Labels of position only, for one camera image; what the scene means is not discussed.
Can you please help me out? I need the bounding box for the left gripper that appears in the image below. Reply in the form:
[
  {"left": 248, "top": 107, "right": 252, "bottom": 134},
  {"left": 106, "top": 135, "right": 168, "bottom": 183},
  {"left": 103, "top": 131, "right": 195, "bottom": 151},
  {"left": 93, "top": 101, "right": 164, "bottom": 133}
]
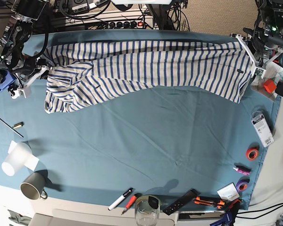
[{"left": 230, "top": 33, "right": 283, "bottom": 79}]

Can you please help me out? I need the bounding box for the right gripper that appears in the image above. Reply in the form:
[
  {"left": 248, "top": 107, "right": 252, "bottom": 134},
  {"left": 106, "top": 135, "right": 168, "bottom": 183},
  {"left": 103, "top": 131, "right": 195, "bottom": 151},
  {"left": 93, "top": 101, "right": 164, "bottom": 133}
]
[{"left": 8, "top": 58, "right": 52, "bottom": 98}]

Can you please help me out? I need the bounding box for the blue white striped T-shirt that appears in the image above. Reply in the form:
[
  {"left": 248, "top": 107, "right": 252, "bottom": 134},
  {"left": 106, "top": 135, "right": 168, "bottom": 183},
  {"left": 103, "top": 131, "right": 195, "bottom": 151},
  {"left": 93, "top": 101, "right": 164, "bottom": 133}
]
[{"left": 42, "top": 40, "right": 251, "bottom": 113}]

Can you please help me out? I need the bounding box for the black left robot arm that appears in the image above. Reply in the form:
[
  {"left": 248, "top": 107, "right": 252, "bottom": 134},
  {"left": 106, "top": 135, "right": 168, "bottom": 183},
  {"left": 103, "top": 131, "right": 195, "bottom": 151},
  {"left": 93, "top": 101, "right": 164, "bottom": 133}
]
[{"left": 230, "top": 0, "right": 283, "bottom": 78}]

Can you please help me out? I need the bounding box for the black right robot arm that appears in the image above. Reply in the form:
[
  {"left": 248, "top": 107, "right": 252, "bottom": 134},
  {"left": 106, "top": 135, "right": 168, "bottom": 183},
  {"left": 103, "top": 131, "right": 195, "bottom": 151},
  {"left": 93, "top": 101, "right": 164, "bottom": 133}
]
[{"left": 0, "top": 0, "right": 51, "bottom": 99}]

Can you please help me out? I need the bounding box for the red cube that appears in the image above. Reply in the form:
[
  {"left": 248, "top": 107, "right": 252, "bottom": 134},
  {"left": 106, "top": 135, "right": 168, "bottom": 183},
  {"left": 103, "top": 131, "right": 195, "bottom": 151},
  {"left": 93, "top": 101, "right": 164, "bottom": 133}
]
[{"left": 263, "top": 79, "right": 276, "bottom": 93}]

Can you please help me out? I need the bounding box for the crumpled printed paper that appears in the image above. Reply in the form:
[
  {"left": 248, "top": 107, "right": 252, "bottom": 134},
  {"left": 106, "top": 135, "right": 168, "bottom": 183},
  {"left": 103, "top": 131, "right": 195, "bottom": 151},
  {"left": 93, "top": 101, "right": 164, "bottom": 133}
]
[{"left": 250, "top": 62, "right": 283, "bottom": 102}]

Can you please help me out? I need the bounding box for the black square box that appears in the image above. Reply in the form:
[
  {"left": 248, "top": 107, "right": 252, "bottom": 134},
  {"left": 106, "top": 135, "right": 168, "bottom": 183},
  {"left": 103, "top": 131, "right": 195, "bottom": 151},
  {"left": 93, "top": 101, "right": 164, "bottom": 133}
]
[{"left": 275, "top": 81, "right": 283, "bottom": 97}]

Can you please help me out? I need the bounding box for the blue block with knob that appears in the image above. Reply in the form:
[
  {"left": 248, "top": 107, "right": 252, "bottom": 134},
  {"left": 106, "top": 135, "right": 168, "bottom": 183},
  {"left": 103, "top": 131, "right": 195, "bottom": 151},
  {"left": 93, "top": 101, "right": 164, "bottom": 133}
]
[{"left": 0, "top": 69, "right": 16, "bottom": 92}]

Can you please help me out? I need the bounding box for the white labelled package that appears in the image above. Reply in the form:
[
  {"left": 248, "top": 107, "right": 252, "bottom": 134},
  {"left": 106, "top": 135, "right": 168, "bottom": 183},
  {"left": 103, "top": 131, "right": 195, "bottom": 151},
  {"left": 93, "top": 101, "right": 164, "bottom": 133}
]
[{"left": 251, "top": 111, "right": 274, "bottom": 148}]

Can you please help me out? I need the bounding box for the small battery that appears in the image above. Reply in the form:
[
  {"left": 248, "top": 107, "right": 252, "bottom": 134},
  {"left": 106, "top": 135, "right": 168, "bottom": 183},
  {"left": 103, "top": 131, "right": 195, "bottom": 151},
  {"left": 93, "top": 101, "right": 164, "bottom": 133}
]
[{"left": 13, "top": 122, "right": 24, "bottom": 129}]

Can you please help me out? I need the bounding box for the metal hex key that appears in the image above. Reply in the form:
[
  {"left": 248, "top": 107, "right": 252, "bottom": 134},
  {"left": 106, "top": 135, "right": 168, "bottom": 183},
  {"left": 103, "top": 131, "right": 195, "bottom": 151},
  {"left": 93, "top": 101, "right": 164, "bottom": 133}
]
[{"left": 0, "top": 111, "right": 24, "bottom": 137}]

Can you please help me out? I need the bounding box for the orange tape roll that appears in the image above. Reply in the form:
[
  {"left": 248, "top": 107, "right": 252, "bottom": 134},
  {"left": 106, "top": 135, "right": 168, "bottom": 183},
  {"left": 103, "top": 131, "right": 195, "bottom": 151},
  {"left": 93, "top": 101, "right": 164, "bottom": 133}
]
[{"left": 245, "top": 146, "right": 259, "bottom": 161}]

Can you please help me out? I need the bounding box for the white plastic cup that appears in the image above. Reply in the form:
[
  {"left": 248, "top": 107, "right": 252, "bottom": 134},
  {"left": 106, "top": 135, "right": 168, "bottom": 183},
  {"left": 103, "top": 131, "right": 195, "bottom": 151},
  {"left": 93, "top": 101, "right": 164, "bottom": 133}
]
[{"left": 1, "top": 140, "right": 32, "bottom": 177}]

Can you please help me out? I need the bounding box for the purple glue bottle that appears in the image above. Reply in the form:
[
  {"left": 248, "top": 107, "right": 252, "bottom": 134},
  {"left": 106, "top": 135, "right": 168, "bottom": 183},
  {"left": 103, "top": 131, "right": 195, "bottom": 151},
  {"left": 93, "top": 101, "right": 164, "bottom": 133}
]
[{"left": 233, "top": 166, "right": 251, "bottom": 176}]

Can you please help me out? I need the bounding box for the teal table cloth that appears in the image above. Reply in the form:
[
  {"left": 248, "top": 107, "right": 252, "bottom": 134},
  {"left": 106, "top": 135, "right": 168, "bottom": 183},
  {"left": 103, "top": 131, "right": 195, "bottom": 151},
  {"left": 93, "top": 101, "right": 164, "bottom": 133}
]
[{"left": 0, "top": 29, "right": 283, "bottom": 211}]

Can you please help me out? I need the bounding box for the purple tape roll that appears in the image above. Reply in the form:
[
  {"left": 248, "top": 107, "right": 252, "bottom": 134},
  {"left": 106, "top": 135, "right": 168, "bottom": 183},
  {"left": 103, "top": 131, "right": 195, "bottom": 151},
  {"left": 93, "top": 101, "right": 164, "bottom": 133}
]
[{"left": 236, "top": 179, "right": 250, "bottom": 192}]

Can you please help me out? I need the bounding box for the white power strip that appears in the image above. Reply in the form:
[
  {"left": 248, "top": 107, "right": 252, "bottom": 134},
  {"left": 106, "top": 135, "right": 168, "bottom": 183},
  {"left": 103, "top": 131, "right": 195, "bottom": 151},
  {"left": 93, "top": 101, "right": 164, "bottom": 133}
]
[{"left": 65, "top": 10, "right": 155, "bottom": 30}]

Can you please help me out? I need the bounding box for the grey ceramic mug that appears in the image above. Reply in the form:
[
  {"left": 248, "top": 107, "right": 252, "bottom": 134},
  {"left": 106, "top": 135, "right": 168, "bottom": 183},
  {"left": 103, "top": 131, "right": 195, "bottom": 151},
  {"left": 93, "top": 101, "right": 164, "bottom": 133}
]
[{"left": 20, "top": 172, "right": 48, "bottom": 200}]

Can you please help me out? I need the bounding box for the white small box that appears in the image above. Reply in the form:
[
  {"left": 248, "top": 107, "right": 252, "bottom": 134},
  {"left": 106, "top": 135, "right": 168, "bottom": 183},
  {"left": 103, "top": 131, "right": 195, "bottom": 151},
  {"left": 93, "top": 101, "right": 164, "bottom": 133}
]
[{"left": 217, "top": 183, "right": 240, "bottom": 202}]

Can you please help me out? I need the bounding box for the black remote control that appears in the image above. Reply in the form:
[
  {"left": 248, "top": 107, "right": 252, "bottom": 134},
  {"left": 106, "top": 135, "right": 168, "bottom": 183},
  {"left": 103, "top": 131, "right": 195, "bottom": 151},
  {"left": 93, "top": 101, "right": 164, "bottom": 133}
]
[{"left": 162, "top": 189, "right": 200, "bottom": 216}]

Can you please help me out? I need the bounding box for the orange utility knife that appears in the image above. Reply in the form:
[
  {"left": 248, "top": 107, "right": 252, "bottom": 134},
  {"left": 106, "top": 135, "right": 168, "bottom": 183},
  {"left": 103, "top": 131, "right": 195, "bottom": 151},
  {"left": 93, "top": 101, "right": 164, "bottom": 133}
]
[{"left": 193, "top": 196, "right": 225, "bottom": 209}]

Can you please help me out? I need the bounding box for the blue black clamp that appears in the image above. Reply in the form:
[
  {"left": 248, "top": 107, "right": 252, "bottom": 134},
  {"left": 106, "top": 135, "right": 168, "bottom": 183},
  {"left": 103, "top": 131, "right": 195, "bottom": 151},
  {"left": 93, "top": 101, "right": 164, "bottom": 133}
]
[{"left": 210, "top": 199, "right": 241, "bottom": 226}]

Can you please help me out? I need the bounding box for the grey green cloth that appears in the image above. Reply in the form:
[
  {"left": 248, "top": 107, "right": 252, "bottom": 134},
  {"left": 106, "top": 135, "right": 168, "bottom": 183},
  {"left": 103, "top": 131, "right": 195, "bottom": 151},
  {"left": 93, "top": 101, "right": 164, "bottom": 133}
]
[{"left": 8, "top": 210, "right": 32, "bottom": 226}]

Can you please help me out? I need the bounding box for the white marker pen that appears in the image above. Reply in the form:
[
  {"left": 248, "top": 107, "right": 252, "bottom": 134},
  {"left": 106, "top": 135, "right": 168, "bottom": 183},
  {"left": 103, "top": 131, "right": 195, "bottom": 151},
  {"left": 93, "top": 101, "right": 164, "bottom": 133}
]
[{"left": 108, "top": 187, "right": 134, "bottom": 211}]

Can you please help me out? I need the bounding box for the clear wine glass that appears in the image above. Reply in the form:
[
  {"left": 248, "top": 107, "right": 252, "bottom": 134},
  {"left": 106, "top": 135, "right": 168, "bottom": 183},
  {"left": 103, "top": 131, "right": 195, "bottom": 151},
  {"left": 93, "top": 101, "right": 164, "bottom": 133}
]
[{"left": 135, "top": 195, "right": 160, "bottom": 226}]

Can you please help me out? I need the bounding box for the red handled screwdriver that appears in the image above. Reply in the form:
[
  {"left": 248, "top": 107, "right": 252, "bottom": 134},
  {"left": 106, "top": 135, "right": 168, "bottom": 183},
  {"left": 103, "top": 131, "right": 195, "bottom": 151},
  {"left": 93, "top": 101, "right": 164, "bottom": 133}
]
[{"left": 121, "top": 193, "right": 142, "bottom": 215}]

